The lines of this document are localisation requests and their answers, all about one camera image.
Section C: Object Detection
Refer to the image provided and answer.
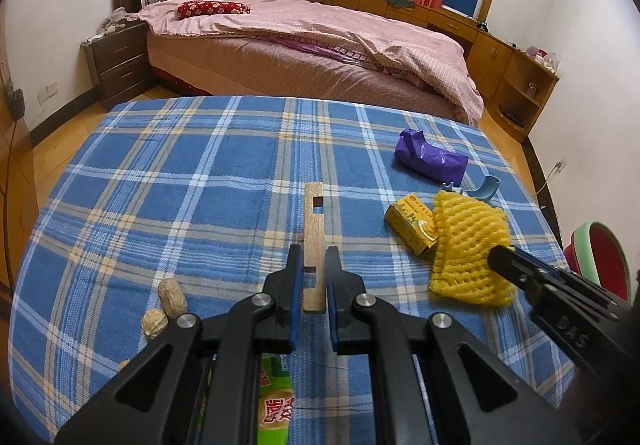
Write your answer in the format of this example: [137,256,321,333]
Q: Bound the dark wooden nightstand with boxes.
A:
[81,21,154,110]

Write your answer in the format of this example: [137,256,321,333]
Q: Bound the wooden strip with holes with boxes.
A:
[303,182,326,314]

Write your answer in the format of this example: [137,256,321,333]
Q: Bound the long wooden cabinet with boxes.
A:
[305,0,561,144]

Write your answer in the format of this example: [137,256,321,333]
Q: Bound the light blue plastic hook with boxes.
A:
[442,175,500,203]

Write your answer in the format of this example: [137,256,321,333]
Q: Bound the pink quilt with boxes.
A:
[137,0,484,125]

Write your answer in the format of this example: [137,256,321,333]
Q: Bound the red floral pillow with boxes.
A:
[176,1,252,20]

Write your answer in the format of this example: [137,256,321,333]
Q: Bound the blue plaid blanket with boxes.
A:
[9,96,574,441]

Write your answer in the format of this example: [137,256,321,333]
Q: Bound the wall power socket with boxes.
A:
[553,159,566,173]

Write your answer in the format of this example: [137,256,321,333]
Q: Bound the green snack package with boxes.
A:
[257,354,295,445]

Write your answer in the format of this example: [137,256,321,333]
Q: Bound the yellow foam fruit net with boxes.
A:
[430,190,515,307]

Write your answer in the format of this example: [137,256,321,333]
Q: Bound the bed with brown sheet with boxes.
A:
[148,26,461,122]

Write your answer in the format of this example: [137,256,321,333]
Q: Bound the peanut shell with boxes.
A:
[141,309,168,340]
[157,278,189,319]

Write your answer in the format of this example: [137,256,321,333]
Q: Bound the purple plastic bag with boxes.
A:
[394,128,469,187]

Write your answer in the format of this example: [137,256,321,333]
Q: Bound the items on corner shelf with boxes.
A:
[525,46,559,73]

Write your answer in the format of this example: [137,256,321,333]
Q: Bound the red bin with green rim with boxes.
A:
[564,220,631,302]

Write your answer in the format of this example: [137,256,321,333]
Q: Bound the peanut shell upper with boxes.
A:
[157,278,189,319]

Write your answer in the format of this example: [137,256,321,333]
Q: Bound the peanut shell lower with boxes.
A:
[141,309,168,340]

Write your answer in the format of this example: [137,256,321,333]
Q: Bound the yellow cardboard box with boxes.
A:
[385,194,438,255]

